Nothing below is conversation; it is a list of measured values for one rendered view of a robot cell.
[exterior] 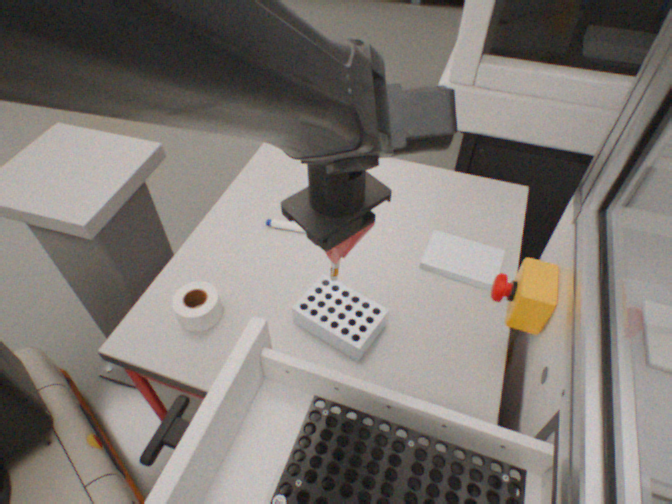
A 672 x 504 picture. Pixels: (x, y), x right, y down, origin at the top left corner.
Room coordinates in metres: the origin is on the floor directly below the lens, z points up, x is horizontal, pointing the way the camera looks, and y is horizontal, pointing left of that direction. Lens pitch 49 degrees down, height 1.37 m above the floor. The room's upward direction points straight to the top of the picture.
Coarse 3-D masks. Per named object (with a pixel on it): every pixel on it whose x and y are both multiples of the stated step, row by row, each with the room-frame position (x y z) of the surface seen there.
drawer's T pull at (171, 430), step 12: (180, 396) 0.21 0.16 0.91; (180, 408) 0.20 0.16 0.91; (168, 420) 0.19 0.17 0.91; (180, 420) 0.19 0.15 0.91; (156, 432) 0.17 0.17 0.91; (168, 432) 0.17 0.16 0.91; (180, 432) 0.17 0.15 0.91; (156, 444) 0.16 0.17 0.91; (168, 444) 0.16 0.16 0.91; (144, 456) 0.15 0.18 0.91; (156, 456) 0.15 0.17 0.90
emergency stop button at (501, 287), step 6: (498, 276) 0.39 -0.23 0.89; (504, 276) 0.39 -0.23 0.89; (498, 282) 0.38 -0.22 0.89; (504, 282) 0.38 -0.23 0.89; (492, 288) 0.38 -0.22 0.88; (498, 288) 0.37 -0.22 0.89; (504, 288) 0.37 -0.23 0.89; (510, 288) 0.38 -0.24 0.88; (492, 294) 0.37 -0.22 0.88; (498, 294) 0.37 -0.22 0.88; (504, 294) 0.37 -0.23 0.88; (498, 300) 0.37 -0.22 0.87
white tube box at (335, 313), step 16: (320, 288) 0.45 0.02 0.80; (336, 288) 0.45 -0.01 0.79; (304, 304) 0.41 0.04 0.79; (320, 304) 0.42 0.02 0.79; (336, 304) 0.42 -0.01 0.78; (352, 304) 0.41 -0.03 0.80; (368, 304) 0.42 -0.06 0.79; (304, 320) 0.39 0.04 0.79; (320, 320) 0.39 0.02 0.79; (336, 320) 0.38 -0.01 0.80; (352, 320) 0.39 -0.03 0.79; (368, 320) 0.39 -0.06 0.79; (384, 320) 0.39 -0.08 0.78; (320, 336) 0.37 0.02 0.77; (336, 336) 0.36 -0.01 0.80; (352, 336) 0.36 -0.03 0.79; (368, 336) 0.36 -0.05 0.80; (352, 352) 0.34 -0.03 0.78
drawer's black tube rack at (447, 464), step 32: (320, 448) 0.17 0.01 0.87; (352, 448) 0.16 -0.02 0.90; (384, 448) 0.16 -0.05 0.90; (416, 448) 0.16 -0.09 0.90; (448, 448) 0.16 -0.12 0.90; (320, 480) 0.13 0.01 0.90; (352, 480) 0.14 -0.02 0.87; (384, 480) 0.13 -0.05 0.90; (416, 480) 0.14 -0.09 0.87; (448, 480) 0.14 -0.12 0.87; (480, 480) 0.13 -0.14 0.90; (512, 480) 0.13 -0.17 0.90
